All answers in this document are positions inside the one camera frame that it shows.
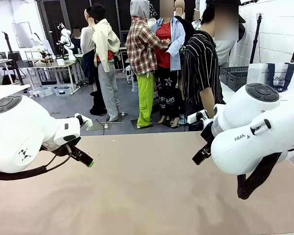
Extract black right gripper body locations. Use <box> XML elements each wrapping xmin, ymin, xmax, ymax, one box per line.
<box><xmin>200</xmin><ymin>123</ymin><xmax>215</xmax><ymax>149</ymax></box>

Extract black trousers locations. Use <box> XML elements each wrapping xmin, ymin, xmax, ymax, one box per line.
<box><xmin>184</xmin><ymin>101</ymin><xmax>212</xmax><ymax>132</ymax></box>

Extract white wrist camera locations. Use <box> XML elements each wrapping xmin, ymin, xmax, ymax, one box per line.
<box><xmin>74</xmin><ymin>113</ymin><xmax>94</xmax><ymax>128</ymax></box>
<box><xmin>187</xmin><ymin>110</ymin><xmax>213</xmax><ymax>125</ymax></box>

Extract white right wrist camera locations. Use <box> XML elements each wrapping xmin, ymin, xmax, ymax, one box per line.
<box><xmin>187</xmin><ymin>110</ymin><xmax>213</xmax><ymax>125</ymax></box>

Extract wooden top desk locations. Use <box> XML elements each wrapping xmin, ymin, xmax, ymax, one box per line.
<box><xmin>24</xmin><ymin>48</ymin><xmax>79</xmax><ymax>95</ymax></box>

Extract black left arm cable sleeve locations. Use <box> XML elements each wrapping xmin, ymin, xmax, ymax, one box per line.
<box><xmin>0</xmin><ymin>144</ymin><xmax>73</xmax><ymax>186</ymax></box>

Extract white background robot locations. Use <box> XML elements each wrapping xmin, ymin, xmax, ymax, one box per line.
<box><xmin>56</xmin><ymin>23</ymin><xmax>76</xmax><ymax>61</ymax></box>

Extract whiteboard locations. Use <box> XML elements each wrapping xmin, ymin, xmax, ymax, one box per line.
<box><xmin>11</xmin><ymin>22</ymin><xmax>35</xmax><ymax>48</ymax></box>

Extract person's right forearm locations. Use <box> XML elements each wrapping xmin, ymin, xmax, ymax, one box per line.
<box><xmin>201</xmin><ymin>86</ymin><xmax>215</xmax><ymax>119</ymax></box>

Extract metal mannequin base plate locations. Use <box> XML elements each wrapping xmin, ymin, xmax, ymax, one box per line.
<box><xmin>101</xmin><ymin>113</ymin><xmax>129</xmax><ymax>125</ymax></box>
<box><xmin>130</xmin><ymin>117</ymin><xmax>154</xmax><ymax>131</ymax></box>
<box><xmin>86</xmin><ymin>119</ymin><xmax>106</xmax><ymax>131</ymax></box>

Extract mannequin with red shirt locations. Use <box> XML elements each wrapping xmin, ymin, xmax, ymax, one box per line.
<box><xmin>154</xmin><ymin>0</ymin><xmax>186</xmax><ymax>129</ymax></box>

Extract clear plastic storage bin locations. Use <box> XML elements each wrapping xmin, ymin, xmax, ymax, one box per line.
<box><xmin>54</xmin><ymin>85</ymin><xmax>73</xmax><ymax>96</ymax></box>
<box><xmin>29</xmin><ymin>86</ymin><xmax>54</xmax><ymax>99</ymax></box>

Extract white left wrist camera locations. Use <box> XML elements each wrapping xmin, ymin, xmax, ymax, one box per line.
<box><xmin>74</xmin><ymin>113</ymin><xmax>94</xmax><ymax>128</ymax></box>

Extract mannequin in white top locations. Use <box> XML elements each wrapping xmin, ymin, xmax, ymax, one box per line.
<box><xmin>80</xmin><ymin>8</ymin><xmax>99</xmax><ymax>93</ymax></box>

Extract mannequin with black jacket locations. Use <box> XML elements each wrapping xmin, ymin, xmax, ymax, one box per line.
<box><xmin>173</xmin><ymin>0</ymin><xmax>196</xmax><ymax>47</ymax></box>

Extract clear shopping bag navy handles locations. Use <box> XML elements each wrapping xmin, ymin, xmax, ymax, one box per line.
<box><xmin>246</xmin><ymin>62</ymin><xmax>294</xmax><ymax>95</ymax></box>

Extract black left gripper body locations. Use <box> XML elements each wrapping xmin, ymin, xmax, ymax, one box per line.
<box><xmin>51</xmin><ymin>137</ymin><xmax>82</xmax><ymax>158</ymax></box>

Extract mannequin with cream jacket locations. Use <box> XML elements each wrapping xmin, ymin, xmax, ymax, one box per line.
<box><xmin>85</xmin><ymin>3</ymin><xmax>122</xmax><ymax>122</ymax></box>

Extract mannequin with plaid shirt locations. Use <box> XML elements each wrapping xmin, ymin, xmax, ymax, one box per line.
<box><xmin>125</xmin><ymin>0</ymin><xmax>172</xmax><ymax>128</ymax></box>

